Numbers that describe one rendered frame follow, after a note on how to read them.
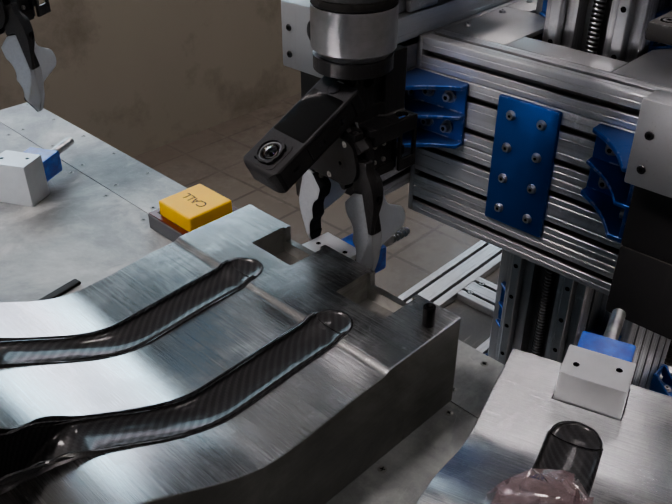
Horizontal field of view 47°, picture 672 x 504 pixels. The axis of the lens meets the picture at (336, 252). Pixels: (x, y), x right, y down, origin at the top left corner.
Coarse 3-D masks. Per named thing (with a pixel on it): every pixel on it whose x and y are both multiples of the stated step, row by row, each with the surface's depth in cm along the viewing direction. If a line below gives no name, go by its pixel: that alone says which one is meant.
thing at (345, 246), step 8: (328, 232) 79; (400, 232) 84; (408, 232) 84; (312, 240) 78; (320, 240) 78; (328, 240) 78; (336, 240) 78; (344, 240) 80; (352, 240) 80; (392, 240) 83; (312, 248) 77; (336, 248) 77; (344, 248) 77; (352, 248) 77; (384, 248) 80; (352, 256) 76; (384, 256) 80; (384, 264) 81; (376, 272) 80
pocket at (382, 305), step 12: (372, 276) 67; (348, 288) 66; (360, 288) 67; (372, 288) 68; (360, 300) 68; (372, 300) 68; (384, 300) 67; (396, 300) 66; (372, 312) 67; (384, 312) 67
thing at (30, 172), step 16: (64, 144) 102; (0, 160) 93; (16, 160) 93; (32, 160) 93; (48, 160) 97; (0, 176) 93; (16, 176) 93; (32, 176) 93; (48, 176) 97; (0, 192) 95; (16, 192) 94; (32, 192) 94; (48, 192) 97
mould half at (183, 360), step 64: (192, 256) 70; (256, 256) 69; (320, 256) 69; (0, 320) 58; (64, 320) 61; (192, 320) 62; (256, 320) 62; (384, 320) 61; (448, 320) 61; (0, 384) 50; (64, 384) 52; (128, 384) 55; (192, 384) 56; (320, 384) 56; (384, 384) 57; (448, 384) 65; (128, 448) 47; (192, 448) 50; (256, 448) 51; (320, 448) 54; (384, 448) 61
